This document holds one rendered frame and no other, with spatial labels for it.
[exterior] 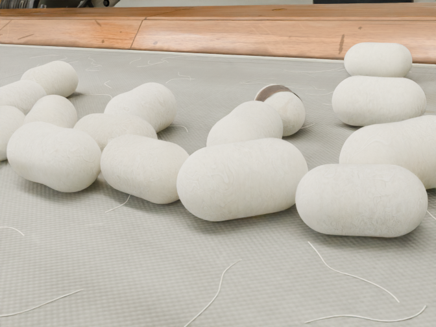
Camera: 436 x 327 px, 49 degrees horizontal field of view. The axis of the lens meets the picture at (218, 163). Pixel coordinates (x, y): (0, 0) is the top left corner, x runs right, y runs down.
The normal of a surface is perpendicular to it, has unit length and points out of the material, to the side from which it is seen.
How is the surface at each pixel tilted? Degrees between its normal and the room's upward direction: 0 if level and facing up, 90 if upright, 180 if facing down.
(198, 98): 0
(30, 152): 59
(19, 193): 0
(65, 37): 45
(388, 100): 67
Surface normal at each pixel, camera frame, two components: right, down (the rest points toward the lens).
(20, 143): -0.44, -0.29
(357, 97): -0.45, 0.02
